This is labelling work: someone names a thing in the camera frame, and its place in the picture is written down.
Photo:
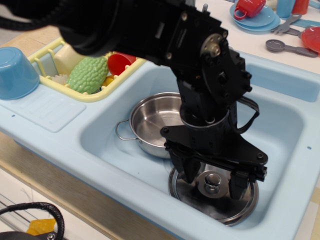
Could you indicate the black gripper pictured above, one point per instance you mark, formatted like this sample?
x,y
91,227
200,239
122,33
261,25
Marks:
x,y
219,144

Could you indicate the steel pot lid with knob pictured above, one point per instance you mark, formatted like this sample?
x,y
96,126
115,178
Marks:
x,y
209,193

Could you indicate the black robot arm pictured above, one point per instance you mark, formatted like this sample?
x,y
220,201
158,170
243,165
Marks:
x,y
211,77

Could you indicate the light blue toy sink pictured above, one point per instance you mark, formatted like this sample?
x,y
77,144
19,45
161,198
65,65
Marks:
x,y
114,144

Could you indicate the yellow toy piece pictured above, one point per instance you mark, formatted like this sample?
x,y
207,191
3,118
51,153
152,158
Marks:
x,y
109,79

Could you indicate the grey toy spoon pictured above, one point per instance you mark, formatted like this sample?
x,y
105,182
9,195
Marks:
x,y
275,45

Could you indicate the red plastic cup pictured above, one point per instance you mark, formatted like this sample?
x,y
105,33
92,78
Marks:
x,y
118,61

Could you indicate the yellow dish rack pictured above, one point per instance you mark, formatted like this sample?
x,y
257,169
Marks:
x,y
42,61

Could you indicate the green bumpy toy gourd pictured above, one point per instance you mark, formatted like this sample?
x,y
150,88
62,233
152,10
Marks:
x,y
88,75

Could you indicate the light blue plates stack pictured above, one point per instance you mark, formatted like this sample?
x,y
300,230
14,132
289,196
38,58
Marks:
x,y
264,21

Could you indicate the grey toy fork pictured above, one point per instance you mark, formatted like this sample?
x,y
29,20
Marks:
x,y
285,28

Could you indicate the red plastic plate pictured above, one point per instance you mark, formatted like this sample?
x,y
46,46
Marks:
x,y
311,38

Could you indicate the red toy mug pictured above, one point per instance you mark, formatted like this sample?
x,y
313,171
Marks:
x,y
247,8

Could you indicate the light blue toy knife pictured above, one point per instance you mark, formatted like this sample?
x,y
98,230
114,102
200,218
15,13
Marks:
x,y
305,23

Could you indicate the blue plastic cup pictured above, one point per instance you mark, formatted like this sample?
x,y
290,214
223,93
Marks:
x,y
284,8

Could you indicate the yellow tape piece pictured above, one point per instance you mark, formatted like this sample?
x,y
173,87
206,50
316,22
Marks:
x,y
41,226

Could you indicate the cream plastic jug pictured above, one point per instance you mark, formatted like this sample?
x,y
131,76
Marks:
x,y
66,59

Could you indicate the red cup in background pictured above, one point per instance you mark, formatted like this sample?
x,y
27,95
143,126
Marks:
x,y
300,7

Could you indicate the blue plastic bowl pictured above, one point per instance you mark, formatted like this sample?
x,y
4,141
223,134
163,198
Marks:
x,y
18,77

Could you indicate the steel pot with handles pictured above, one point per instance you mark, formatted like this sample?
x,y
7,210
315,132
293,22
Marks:
x,y
147,119

